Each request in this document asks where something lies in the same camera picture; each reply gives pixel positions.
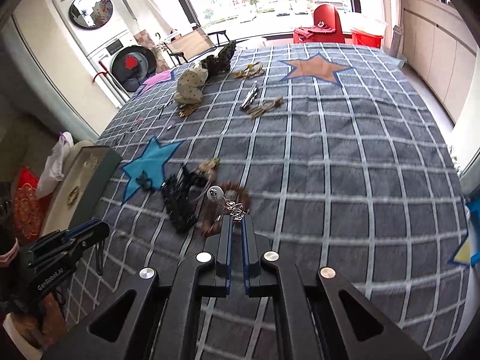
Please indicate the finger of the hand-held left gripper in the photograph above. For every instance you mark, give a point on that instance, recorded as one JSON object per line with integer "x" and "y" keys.
{"x": 93, "y": 239}
{"x": 84, "y": 228}

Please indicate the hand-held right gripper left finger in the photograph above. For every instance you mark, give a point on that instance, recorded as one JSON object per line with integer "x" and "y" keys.
{"x": 225, "y": 247}

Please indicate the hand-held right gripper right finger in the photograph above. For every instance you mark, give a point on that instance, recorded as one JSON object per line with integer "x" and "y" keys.
{"x": 245, "y": 247}

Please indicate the thin black hair loop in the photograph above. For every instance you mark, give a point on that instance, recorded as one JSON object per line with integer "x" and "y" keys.
{"x": 98, "y": 258}

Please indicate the small silver jewelry piece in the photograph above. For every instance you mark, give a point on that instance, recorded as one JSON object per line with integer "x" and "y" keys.
{"x": 92, "y": 162}

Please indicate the black hair claw clip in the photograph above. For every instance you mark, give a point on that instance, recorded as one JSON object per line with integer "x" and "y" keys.
{"x": 180, "y": 202}

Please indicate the red patterned cushion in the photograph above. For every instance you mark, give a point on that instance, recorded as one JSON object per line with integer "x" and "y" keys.
{"x": 26, "y": 202}

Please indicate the white plastic bag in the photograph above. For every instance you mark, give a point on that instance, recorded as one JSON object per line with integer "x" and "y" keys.
{"x": 54, "y": 168}

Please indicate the scattered small ear studs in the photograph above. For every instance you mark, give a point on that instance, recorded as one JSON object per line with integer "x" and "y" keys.
{"x": 161, "y": 114}

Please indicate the metal hair clips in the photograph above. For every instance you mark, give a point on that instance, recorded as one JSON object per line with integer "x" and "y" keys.
{"x": 250, "y": 95}

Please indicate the cream polka dot bow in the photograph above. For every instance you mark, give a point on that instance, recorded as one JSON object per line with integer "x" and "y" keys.
{"x": 191, "y": 82}

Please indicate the white washing machine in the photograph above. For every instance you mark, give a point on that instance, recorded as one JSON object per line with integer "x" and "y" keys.
{"x": 131, "y": 63}

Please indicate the dark patterned bow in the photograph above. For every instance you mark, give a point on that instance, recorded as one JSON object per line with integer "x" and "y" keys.
{"x": 221, "y": 58}

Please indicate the folding chair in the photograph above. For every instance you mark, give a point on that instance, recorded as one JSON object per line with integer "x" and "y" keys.
{"x": 191, "y": 45}

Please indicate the white dryer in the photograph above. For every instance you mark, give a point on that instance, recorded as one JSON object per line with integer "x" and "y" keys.
{"x": 90, "y": 7}

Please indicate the red chair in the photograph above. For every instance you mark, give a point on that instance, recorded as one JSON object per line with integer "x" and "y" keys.
{"x": 326, "y": 20}

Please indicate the red bucket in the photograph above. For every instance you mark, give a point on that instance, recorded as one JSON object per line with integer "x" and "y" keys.
{"x": 367, "y": 39}

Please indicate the beige cabinet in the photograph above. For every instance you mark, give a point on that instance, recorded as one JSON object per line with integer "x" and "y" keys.
{"x": 442, "y": 37}

